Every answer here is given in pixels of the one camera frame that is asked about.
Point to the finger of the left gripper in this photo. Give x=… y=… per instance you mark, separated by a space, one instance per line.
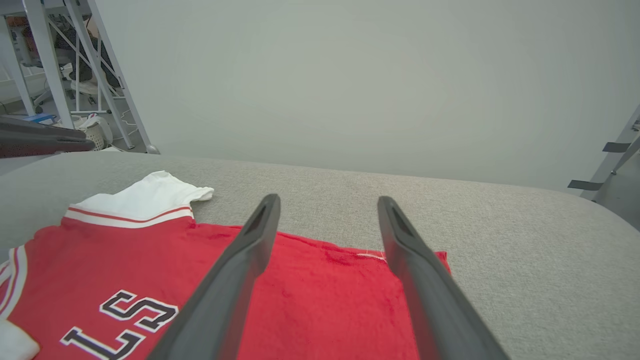
x=30 y=126
x=40 y=145

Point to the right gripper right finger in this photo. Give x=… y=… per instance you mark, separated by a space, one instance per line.
x=435 y=300

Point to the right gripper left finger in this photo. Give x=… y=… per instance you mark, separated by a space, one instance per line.
x=225 y=300

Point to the red Bulls basketball jersey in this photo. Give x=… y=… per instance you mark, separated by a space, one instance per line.
x=125 y=260

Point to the white laundry basket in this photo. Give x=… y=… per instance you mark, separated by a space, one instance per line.
x=95 y=131

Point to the black office chair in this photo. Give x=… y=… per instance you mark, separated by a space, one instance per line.
x=85 y=60

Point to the white partition panel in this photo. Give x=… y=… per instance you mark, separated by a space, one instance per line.
x=350 y=75

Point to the grey metal rack frame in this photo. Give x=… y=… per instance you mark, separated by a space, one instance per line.
x=47 y=60

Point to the grey metal partition post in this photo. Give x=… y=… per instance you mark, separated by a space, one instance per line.
x=122 y=85

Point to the grey metal frame with tape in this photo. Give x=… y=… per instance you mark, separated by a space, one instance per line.
x=615 y=155

